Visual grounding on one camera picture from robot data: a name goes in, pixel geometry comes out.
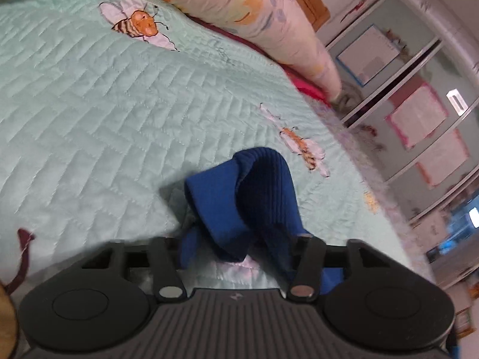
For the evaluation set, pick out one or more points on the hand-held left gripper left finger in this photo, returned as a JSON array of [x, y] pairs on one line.
[[164, 265]]

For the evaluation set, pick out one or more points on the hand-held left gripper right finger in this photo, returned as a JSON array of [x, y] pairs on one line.
[[310, 265]]

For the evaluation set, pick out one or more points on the blue knit sweater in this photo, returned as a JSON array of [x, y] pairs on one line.
[[262, 202]]

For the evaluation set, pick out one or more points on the purple floral bed sheet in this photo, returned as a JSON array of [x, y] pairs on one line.
[[374, 164]]

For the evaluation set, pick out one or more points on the mint green quilted bedspread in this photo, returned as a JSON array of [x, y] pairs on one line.
[[93, 119]]

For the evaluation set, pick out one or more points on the grey cloth bundle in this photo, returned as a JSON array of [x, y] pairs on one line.
[[346, 99]]

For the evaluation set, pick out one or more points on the pink framed poster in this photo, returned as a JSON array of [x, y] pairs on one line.
[[419, 116], [443, 157]]

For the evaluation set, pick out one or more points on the red cloth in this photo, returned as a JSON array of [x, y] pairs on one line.
[[310, 88]]

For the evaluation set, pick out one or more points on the blue framed poster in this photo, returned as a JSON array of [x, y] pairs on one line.
[[368, 54]]

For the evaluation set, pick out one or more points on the grey wardrobe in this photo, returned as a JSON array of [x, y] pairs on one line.
[[411, 71]]

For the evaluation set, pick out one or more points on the white rectangular fixture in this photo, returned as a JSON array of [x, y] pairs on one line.
[[456, 101]]

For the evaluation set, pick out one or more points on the pink floral bolster pillow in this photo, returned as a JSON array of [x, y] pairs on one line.
[[243, 7]]

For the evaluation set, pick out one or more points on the hanging wall ornament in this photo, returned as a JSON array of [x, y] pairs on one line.
[[355, 5]]

